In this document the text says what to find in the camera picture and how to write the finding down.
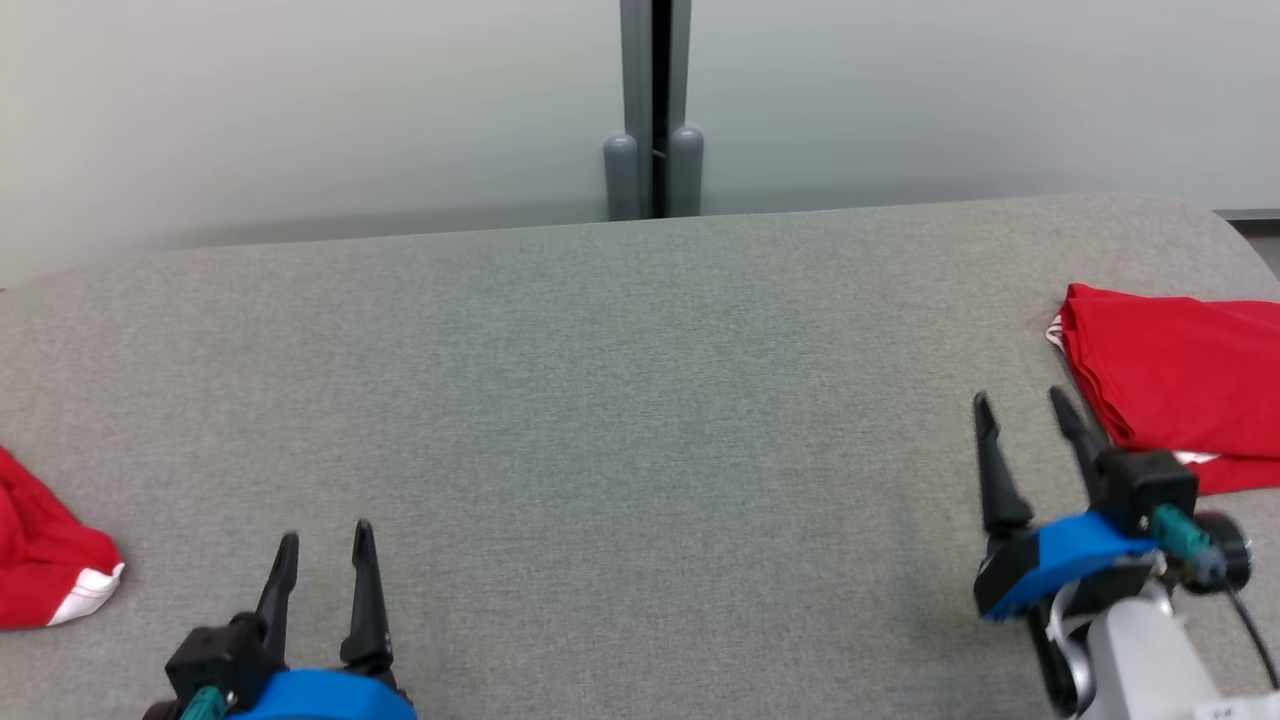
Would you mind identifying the red shorts with white trim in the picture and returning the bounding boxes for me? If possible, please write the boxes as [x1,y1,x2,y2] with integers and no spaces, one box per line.
[0,445,127,631]

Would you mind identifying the thin black cable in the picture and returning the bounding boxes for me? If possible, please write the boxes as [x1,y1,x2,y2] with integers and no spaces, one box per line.
[1225,584,1280,693]

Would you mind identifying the teal right camera connector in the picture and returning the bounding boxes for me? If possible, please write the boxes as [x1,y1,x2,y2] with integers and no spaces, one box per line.
[1150,504,1228,587]

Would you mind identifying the grey partition post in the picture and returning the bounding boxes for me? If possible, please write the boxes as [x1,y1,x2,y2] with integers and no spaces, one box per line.
[602,0,705,222]

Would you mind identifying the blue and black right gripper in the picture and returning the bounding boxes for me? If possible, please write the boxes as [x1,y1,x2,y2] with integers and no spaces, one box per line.
[971,385,1162,622]

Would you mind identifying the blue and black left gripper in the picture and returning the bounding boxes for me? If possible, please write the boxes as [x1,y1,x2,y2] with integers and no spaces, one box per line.
[224,519,420,720]

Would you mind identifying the red jersey with white sleeves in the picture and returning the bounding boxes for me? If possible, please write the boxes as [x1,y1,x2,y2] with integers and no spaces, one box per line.
[1045,283,1280,498]

